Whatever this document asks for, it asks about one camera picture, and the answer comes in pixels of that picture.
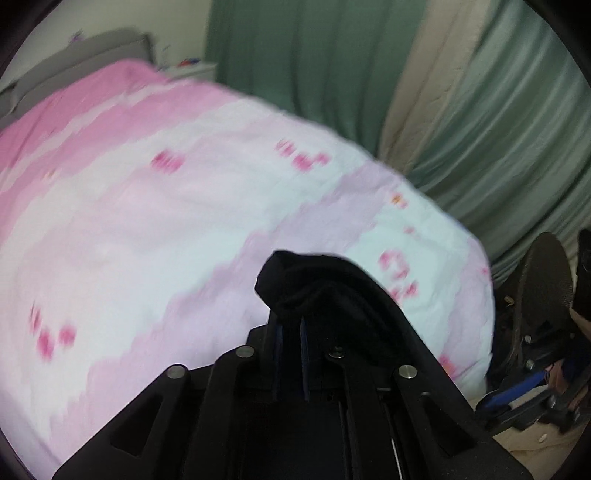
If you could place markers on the beige curtain panel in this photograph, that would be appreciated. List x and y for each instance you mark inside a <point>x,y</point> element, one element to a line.
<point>446,40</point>

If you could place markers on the black pants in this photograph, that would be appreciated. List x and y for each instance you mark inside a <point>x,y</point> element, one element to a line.
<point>352,335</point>

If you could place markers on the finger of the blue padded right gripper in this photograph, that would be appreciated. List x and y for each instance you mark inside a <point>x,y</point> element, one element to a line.
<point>511,389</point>

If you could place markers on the white nightstand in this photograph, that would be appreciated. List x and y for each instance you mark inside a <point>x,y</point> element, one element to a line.
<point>200,71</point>

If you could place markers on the right hand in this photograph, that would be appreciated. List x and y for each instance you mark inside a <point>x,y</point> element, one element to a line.
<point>555,378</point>

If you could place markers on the green curtain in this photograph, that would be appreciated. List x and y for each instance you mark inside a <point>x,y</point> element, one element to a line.
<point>483,105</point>

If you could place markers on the pink floral quilt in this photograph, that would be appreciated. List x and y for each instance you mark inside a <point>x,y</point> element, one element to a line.
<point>136,212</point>

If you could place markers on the grey headboard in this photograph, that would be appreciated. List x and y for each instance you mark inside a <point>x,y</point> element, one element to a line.
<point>79,59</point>

